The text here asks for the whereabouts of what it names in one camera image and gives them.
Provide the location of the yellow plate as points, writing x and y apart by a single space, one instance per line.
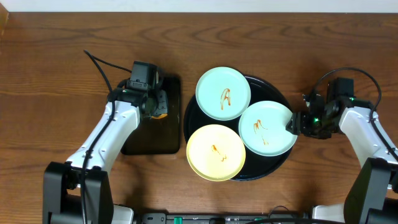
216 152

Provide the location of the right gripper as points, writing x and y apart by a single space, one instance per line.
300 119

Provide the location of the orange green scrub sponge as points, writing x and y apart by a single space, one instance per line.
159 116

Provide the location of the black rectangular water tray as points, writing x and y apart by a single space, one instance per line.
158 136

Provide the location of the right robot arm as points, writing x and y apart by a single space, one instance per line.
357 119

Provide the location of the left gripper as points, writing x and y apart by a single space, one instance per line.
160 98

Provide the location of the light blue plate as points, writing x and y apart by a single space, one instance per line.
262 128
223 93

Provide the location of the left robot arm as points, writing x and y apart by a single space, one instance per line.
78 190

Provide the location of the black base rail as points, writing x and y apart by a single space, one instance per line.
163 218

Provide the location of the light blue plate top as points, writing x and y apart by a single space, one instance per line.
223 93

